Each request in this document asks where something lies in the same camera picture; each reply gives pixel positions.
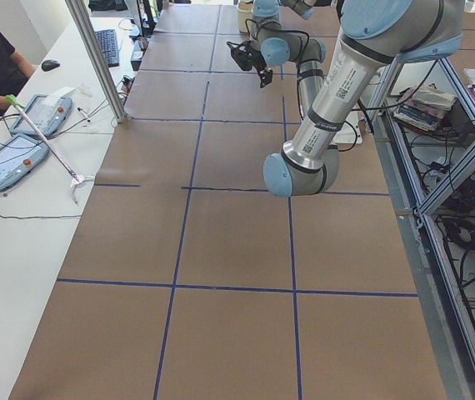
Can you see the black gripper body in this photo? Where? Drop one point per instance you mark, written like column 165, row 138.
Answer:
column 257, row 58

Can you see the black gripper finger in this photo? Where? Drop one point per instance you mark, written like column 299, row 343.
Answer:
column 266, row 77

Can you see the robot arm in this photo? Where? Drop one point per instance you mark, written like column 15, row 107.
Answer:
column 372, row 34
column 278, row 46

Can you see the black keyboard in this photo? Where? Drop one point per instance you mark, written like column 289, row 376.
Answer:
column 108, row 43

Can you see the stack of books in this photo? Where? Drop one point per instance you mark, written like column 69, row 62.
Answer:
column 424, row 108

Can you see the black computer mouse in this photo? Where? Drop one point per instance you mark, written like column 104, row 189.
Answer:
column 49, row 64

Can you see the teach pendant far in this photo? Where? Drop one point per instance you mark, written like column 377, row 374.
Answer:
column 47, row 115

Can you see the teach pendant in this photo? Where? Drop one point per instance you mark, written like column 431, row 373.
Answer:
column 18, row 157
column 47, row 115

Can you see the grabber stick tool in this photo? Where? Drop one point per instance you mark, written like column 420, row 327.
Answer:
column 77, row 179

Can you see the teach pendant near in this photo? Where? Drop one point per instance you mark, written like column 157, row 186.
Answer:
column 18, row 157

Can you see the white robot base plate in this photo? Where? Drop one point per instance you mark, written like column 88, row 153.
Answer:
column 350, row 132

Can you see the aluminium frame post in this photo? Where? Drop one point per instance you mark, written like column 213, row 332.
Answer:
column 80, row 16

